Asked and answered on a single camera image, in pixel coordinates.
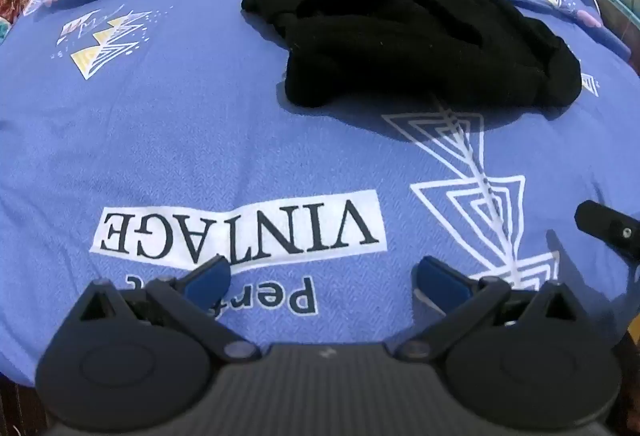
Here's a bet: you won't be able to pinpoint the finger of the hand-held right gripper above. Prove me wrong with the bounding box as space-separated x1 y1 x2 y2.
574 200 640 263

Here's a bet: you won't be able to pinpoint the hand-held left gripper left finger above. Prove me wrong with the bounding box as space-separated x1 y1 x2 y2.
71 258 262 363

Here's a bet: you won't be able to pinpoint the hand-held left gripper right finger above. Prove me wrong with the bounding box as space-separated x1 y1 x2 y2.
395 256 584 362

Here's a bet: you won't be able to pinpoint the black pants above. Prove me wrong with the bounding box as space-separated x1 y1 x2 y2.
241 0 583 109

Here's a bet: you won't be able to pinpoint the blue printed bedsheet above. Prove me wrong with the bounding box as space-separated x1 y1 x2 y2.
0 0 640 389

